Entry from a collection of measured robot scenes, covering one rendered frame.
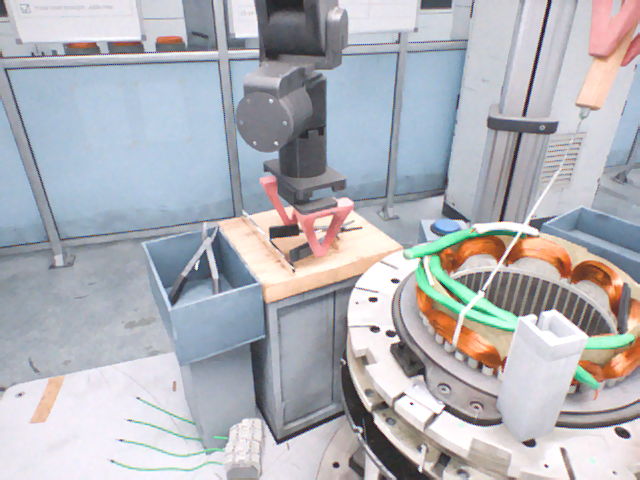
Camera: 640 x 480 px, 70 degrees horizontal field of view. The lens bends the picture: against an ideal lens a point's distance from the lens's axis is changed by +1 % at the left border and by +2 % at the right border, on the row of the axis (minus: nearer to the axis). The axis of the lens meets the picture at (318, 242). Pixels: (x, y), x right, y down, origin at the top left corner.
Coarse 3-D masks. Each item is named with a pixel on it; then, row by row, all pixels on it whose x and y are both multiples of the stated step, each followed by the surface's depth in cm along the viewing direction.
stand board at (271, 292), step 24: (264, 216) 69; (360, 216) 69; (240, 240) 63; (288, 240) 63; (360, 240) 63; (384, 240) 63; (264, 264) 57; (312, 264) 57; (336, 264) 57; (360, 264) 59; (264, 288) 53; (288, 288) 55; (312, 288) 57
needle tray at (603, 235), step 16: (576, 208) 72; (544, 224) 67; (560, 224) 70; (576, 224) 74; (592, 224) 72; (608, 224) 70; (624, 224) 68; (576, 240) 64; (592, 240) 71; (608, 240) 70; (624, 240) 69; (608, 256) 61; (624, 256) 59
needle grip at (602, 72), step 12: (636, 24) 30; (624, 36) 30; (624, 48) 30; (600, 60) 31; (612, 60) 31; (588, 72) 32; (600, 72) 31; (612, 72) 31; (588, 84) 31; (600, 84) 31; (612, 84) 31; (588, 96) 31; (600, 96) 31; (600, 108) 32
